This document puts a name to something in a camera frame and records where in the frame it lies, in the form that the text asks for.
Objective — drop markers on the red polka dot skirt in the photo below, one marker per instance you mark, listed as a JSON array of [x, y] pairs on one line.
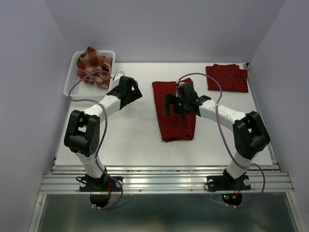
[[172, 127], [230, 77]]

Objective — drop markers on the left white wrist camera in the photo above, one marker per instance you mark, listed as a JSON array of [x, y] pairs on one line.
[[118, 76]]

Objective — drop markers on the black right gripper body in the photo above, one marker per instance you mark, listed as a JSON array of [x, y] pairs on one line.
[[184, 109]]

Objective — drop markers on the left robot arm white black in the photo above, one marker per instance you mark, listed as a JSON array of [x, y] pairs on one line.
[[86, 129]]

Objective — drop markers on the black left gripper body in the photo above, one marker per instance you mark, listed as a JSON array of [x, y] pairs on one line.
[[114, 90]]

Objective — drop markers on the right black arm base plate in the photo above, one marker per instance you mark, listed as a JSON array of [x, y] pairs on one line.
[[224, 183]]

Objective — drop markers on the white plastic basket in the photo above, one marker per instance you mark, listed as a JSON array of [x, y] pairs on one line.
[[83, 90]]

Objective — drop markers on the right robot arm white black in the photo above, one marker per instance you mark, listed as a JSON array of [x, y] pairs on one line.
[[249, 132]]

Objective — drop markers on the plaid red beige skirt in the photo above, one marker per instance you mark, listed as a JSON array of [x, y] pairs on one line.
[[96, 66]]

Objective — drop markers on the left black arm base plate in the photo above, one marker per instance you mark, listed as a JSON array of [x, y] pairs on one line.
[[104, 184]]

